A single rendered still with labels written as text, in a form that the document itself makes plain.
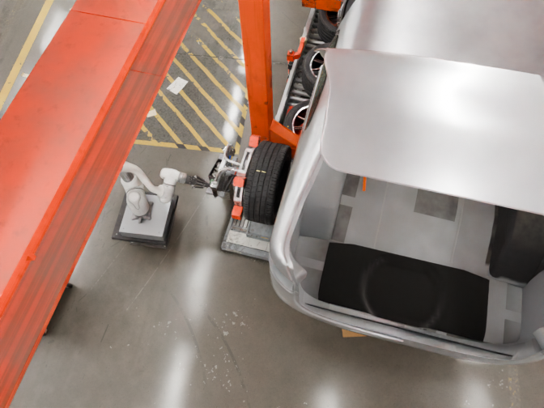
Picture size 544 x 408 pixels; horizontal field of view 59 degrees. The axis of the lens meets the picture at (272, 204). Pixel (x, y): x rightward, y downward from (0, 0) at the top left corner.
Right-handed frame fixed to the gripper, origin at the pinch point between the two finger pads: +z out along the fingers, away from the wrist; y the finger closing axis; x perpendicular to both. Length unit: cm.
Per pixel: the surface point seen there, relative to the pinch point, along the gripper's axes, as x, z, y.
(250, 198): -43, 32, -24
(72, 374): 91, -68, -160
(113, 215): 95, -81, -12
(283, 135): -21, 51, 56
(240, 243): 53, 43, -22
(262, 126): -30, 30, 52
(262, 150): -56, 32, 13
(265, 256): 46, 66, -31
